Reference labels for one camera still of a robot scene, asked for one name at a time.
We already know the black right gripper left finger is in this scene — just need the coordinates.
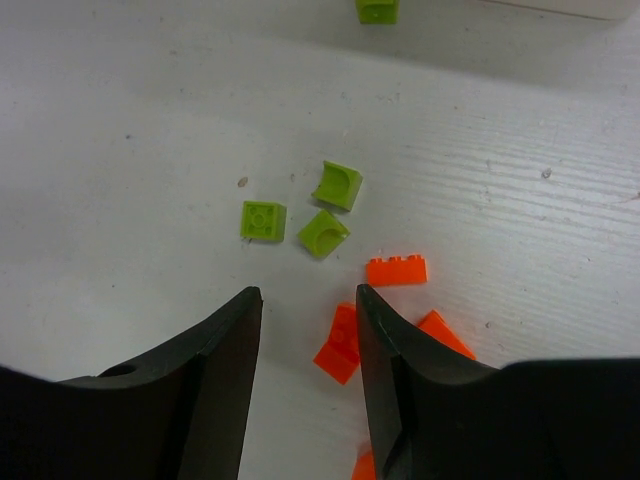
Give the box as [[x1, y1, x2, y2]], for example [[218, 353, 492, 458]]
[[1, 287, 263, 479]]

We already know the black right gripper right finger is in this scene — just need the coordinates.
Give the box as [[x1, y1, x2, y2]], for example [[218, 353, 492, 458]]
[[356, 284, 639, 479]]

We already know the orange lego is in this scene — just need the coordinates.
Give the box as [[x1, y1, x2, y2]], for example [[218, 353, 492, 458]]
[[351, 450, 376, 480]]

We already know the orange smooth lego tile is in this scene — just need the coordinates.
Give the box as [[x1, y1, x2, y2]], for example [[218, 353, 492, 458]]
[[417, 310, 476, 360]]

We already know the orange lego plate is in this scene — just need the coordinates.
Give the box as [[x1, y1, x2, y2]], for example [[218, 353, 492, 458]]
[[313, 303, 360, 385]]

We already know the orange lego brick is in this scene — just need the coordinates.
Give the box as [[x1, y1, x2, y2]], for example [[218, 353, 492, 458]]
[[365, 254, 428, 287]]

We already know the green square lego plate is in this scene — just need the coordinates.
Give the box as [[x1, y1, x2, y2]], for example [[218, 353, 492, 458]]
[[240, 201, 287, 243]]

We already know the green notched lego piece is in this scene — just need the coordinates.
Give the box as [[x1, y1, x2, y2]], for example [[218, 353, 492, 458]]
[[297, 209, 350, 259]]

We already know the green curved lego piece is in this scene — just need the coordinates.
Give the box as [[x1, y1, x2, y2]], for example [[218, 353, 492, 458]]
[[312, 161, 363, 211]]

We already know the white divided container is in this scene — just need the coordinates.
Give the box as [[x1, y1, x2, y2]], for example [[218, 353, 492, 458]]
[[487, 0, 639, 20]]

